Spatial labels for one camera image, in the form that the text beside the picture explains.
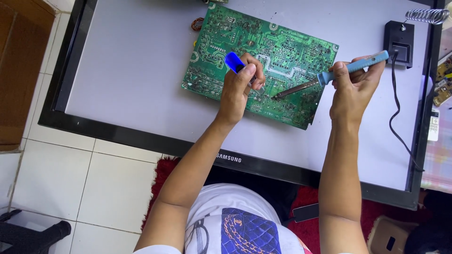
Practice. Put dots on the person's left hand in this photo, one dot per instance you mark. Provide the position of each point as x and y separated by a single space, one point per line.
235 95

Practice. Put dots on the person's right hand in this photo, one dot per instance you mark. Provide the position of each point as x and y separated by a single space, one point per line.
348 95

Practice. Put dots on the blue desoldering pump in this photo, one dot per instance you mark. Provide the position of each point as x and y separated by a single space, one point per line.
233 62

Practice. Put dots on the black soldering iron stand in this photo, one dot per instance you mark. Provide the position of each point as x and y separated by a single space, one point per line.
399 38

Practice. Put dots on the white remote control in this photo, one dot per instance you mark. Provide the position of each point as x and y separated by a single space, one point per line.
433 125

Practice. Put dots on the small green circuit board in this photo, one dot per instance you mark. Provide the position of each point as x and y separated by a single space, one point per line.
216 1

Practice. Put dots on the yellow circuit board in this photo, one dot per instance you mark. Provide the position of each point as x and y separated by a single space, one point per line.
443 83

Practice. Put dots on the black framed flat television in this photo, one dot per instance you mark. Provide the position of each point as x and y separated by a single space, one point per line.
134 81

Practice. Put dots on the pink plaid cloth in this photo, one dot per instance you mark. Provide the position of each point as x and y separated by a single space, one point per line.
439 158

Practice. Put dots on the person's white printed shirt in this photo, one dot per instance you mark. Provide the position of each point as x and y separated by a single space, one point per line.
212 218

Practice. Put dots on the red shaggy rug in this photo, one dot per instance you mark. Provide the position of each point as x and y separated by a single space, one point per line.
310 229

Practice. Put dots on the tan plastic stool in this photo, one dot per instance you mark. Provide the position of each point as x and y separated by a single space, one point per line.
386 236

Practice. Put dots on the black bag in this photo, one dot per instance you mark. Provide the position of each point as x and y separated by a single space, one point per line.
434 225

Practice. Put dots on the brown wooden cabinet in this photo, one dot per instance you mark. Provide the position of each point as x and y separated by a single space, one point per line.
21 77

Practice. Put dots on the black plastic stool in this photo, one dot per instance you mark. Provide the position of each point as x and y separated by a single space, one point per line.
31 236

